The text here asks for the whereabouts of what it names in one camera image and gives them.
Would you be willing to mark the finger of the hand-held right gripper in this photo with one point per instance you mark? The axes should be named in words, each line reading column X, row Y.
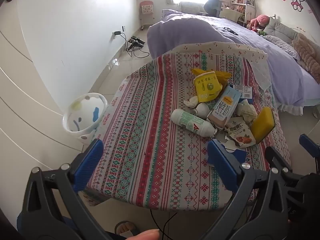
column 308, row 143
column 277, row 157

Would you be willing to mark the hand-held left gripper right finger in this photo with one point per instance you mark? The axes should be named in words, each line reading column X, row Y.
column 222, row 165

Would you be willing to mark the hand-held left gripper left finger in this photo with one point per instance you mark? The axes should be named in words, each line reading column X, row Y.
column 87, row 165

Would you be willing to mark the torn nut snack packet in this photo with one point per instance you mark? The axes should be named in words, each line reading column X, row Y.
column 241, row 135

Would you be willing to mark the yellow sponge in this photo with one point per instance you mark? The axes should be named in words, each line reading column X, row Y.
column 262, row 123

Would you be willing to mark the white printed waste bin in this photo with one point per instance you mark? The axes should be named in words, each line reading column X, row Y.
column 75, row 130

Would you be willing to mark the white bottle with green label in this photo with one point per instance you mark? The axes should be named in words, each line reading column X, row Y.
column 190, row 121

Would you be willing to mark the blue white milk carton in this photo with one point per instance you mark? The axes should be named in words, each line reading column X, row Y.
column 223, row 107

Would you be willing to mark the person's left hand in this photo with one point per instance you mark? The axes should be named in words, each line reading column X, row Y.
column 145, row 235

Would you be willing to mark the blue paper scrap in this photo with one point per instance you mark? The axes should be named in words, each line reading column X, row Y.
column 237, row 155

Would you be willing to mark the small white bottle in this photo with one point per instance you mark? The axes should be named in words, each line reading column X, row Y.
column 202, row 110

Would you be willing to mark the bed with lavender sheet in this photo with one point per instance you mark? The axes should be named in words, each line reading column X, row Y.
column 310, row 85

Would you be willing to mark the patterned red green tablecloth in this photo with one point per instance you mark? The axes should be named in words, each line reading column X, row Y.
column 150, row 142

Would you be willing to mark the person's foot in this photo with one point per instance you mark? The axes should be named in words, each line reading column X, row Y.
column 125, row 227

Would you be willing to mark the blue box with white label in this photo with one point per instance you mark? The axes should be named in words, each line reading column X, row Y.
column 243, row 91

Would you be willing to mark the brown fuzzy pillow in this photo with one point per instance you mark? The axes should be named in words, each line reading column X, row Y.
column 307, row 55

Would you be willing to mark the white wardrobe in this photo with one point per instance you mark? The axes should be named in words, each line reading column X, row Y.
column 20, row 105

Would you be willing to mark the floral pillow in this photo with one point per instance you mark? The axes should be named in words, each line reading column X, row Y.
column 282, row 46

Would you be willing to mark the grey pillow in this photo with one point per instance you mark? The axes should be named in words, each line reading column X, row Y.
column 280, row 30

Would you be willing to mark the small green toy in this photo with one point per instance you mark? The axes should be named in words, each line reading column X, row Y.
column 261, row 32

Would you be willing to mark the black floor power strip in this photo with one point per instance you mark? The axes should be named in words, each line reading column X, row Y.
column 136, row 43

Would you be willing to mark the pink plush toy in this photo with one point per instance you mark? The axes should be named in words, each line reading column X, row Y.
column 261, row 20

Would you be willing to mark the black eyeglasses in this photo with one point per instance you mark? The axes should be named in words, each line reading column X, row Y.
column 231, row 31

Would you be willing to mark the purple blanket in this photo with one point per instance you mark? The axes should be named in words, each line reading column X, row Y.
column 200, row 30

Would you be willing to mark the white shelf unit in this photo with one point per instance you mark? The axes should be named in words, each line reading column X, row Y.
column 243, row 0

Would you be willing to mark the dark office chair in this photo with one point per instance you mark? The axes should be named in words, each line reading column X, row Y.
column 213, row 6

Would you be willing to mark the grey sofa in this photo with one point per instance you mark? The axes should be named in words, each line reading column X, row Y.
column 192, row 6

